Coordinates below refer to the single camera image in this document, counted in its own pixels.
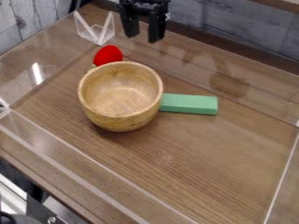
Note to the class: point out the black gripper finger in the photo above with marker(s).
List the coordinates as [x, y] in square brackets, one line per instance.
[130, 21]
[156, 26]

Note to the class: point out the green rectangular block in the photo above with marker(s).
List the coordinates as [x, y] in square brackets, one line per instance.
[191, 104]

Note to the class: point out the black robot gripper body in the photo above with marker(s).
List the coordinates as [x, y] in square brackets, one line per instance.
[143, 7]

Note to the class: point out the red toy fruit green stem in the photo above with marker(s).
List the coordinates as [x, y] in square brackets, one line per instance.
[107, 54]

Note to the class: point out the clear acrylic tray wall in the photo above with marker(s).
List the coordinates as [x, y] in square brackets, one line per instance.
[188, 169]

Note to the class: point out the light wooden bowl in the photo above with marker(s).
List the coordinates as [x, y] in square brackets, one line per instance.
[120, 95]

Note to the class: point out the black metal table frame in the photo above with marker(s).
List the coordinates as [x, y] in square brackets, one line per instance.
[25, 204]

